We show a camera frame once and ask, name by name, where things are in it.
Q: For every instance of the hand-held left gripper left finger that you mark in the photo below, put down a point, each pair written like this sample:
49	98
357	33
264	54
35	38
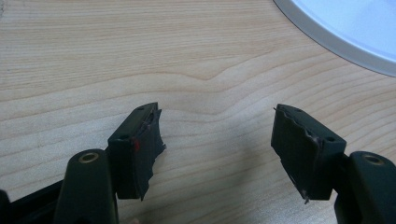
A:
127	161

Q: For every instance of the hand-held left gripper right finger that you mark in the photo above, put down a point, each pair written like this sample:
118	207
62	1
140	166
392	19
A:
314	158

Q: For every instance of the white round plate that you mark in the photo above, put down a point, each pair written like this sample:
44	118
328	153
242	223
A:
351	28

